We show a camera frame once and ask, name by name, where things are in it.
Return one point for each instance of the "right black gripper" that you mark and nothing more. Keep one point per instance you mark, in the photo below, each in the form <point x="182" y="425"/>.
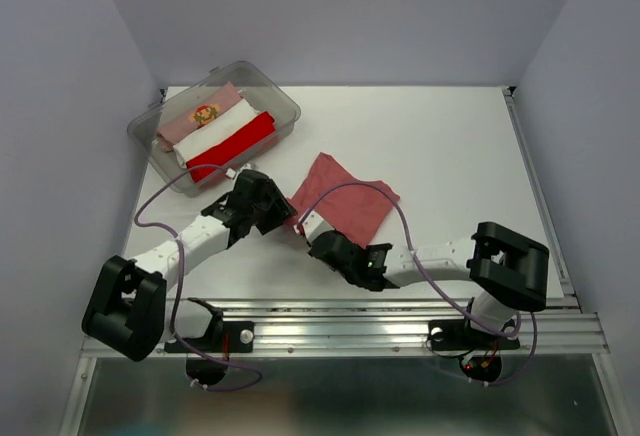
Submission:
<point x="337" y="233"/>

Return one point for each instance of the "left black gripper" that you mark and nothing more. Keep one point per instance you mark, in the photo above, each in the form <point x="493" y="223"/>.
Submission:
<point x="281" y="209"/>

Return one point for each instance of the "dusty red t shirt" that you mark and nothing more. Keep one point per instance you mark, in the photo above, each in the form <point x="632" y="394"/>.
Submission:
<point x="356" y="211"/>

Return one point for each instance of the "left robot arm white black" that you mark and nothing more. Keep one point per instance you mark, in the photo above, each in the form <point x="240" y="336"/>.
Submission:
<point x="128" y="310"/>

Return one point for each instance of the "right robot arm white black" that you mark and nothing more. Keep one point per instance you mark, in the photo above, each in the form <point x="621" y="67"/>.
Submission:
<point x="511" y="270"/>

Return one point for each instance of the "red rolled t shirt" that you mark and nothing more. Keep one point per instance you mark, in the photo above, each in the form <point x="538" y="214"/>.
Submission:
<point x="230" y="148"/>

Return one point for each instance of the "white rolled t shirt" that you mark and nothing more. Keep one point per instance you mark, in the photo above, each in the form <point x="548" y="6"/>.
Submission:
<point x="214" y="132"/>

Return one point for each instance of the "clear plastic storage bin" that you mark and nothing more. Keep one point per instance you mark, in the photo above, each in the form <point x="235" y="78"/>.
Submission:
<point x="255" y="87"/>

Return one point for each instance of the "pink rolled mario t shirt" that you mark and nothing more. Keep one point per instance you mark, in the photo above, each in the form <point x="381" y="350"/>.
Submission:
<point x="202" y="113"/>

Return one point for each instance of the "aluminium frame rail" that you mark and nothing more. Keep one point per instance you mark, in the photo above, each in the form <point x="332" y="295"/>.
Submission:
<point x="325" y="328"/>

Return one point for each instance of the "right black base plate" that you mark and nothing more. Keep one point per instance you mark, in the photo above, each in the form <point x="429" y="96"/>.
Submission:
<point x="458" y="335"/>

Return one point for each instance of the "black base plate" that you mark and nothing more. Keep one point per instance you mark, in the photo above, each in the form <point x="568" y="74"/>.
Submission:
<point x="458" y="335"/>
<point x="223" y="337"/>

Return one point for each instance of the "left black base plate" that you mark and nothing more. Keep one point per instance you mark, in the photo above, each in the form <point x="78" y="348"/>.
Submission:
<point x="223" y="337"/>

